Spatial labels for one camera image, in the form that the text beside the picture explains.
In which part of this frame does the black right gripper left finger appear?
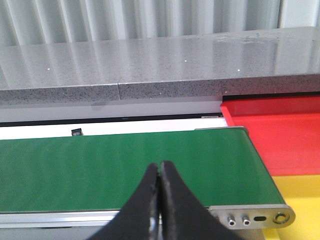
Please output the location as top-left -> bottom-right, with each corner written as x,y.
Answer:
89,163 -> 160,240

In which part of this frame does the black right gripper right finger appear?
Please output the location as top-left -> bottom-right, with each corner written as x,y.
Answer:
160,160 -> 241,240

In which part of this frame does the green conveyor belt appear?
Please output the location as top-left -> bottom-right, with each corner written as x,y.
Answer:
0,127 -> 296,230

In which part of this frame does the small black sensor block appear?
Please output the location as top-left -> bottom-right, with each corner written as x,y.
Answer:
71,128 -> 83,136

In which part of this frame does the yellow plastic tray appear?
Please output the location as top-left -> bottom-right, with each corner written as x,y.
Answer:
263,175 -> 320,240

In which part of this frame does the red plastic tray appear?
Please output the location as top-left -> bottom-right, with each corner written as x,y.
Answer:
220,96 -> 320,176

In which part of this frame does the grey granite counter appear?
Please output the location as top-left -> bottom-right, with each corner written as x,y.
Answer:
0,26 -> 320,123

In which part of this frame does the white pleated curtain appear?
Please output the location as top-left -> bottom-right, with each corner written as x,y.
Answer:
0,0 -> 320,47

